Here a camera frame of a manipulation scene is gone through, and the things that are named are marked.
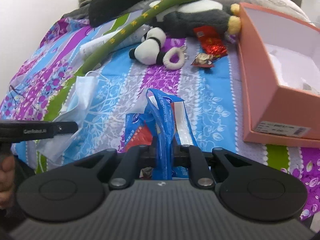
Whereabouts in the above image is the colourful floral bedsheet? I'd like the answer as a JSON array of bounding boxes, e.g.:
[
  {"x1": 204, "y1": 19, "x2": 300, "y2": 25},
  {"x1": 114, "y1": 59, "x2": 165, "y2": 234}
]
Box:
[{"x1": 1, "y1": 12, "x2": 319, "y2": 219}]

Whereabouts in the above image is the white tube bottle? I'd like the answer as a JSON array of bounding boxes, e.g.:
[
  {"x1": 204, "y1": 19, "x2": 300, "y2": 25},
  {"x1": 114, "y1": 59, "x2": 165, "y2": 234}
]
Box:
[{"x1": 79, "y1": 26, "x2": 151, "y2": 61}]

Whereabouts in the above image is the light blue face mask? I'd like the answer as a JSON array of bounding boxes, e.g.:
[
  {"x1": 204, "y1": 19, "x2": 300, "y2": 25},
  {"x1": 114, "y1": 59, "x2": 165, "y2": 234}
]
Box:
[{"x1": 37, "y1": 71, "x2": 110, "y2": 170}]

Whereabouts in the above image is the small panda plush keychain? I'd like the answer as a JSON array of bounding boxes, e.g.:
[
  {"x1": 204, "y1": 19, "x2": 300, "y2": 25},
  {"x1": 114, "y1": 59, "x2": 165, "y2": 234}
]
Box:
[{"x1": 129, "y1": 27, "x2": 185, "y2": 70}]

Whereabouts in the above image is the small brown snack wrapper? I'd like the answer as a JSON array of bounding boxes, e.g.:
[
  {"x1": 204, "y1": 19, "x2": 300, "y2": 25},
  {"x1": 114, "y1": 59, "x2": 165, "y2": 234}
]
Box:
[{"x1": 191, "y1": 53, "x2": 214, "y2": 68}]

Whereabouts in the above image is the blue snack bag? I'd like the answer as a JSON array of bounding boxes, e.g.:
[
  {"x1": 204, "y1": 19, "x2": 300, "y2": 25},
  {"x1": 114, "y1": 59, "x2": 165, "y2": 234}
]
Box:
[{"x1": 125, "y1": 88, "x2": 197, "y2": 180}]

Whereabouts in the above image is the left hand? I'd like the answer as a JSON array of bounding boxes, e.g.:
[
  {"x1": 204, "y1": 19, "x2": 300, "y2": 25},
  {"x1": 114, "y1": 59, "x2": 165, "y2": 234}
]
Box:
[{"x1": 0, "y1": 155, "x2": 15, "y2": 209}]

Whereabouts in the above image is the green long plush stick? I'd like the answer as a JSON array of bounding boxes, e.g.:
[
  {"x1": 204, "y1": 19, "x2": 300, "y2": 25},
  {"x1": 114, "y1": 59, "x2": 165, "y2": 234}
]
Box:
[{"x1": 76, "y1": 0, "x2": 198, "y2": 76}]

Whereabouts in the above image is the grey white penguin plush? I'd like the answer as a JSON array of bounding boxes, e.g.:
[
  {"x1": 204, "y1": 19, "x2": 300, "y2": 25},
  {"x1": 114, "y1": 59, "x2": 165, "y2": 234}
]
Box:
[{"x1": 147, "y1": 0, "x2": 241, "y2": 38}]

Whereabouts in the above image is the red foil snack packet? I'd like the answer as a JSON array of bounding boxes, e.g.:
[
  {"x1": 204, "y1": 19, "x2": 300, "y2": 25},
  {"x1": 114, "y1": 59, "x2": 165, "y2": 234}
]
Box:
[{"x1": 193, "y1": 25, "x2": 227, "y2": 59}]

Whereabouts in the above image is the orange cardboard box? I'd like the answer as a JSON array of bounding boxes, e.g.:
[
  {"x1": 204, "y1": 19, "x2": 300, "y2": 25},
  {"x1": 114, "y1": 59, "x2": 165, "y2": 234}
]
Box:
[{"x1": 238, "y1": 3, "x2": 319, "y2": 148}]

